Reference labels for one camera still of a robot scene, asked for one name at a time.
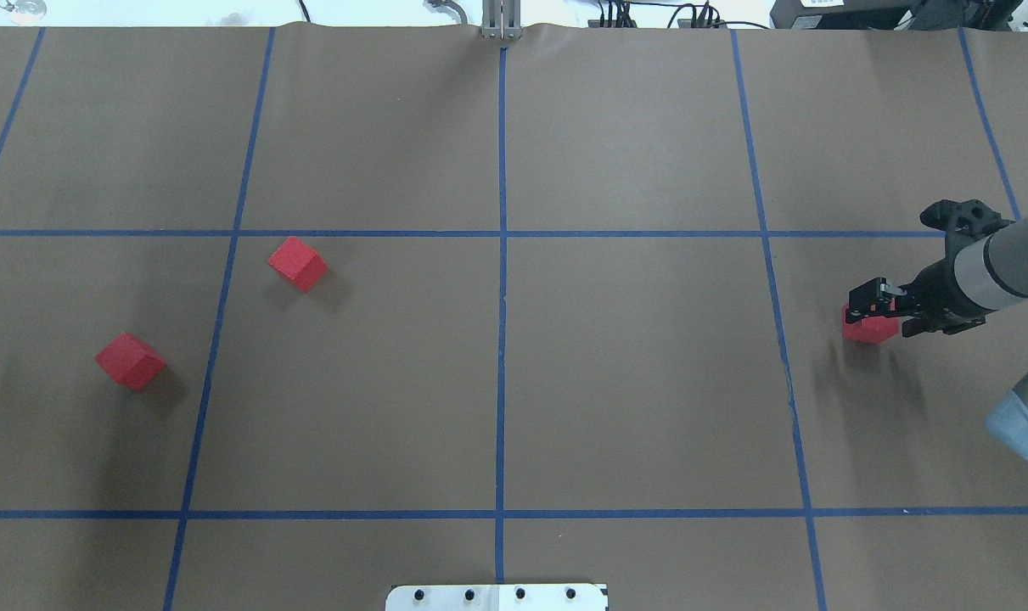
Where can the brown paper mat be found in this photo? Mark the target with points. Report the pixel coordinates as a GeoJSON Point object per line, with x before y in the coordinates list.
{"type": "Point", "coordinates": [581, 320]}

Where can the aluminium frame post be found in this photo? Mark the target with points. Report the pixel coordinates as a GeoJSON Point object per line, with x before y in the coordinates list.
{"type": "Point", "coordinates": [501, 20]}

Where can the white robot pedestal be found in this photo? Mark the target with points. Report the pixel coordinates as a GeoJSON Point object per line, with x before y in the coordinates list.
{"type": "Point", "coordinates": [532, 596]}

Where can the red block two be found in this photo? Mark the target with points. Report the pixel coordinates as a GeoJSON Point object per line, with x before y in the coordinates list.
{"type": "Point", "coordinates": [298, 264]}

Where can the black power box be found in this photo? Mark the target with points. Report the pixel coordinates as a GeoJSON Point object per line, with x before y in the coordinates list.
{"type": "Point", "coordinates": [838, 15]}

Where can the red block three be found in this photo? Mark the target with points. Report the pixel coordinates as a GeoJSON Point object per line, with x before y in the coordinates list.
{"type": "Point", "coordinates": [869, 330]}

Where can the red block one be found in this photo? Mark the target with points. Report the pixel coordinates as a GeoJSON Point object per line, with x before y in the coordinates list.
{"type": "Point", "coordinates": [130, 362]}

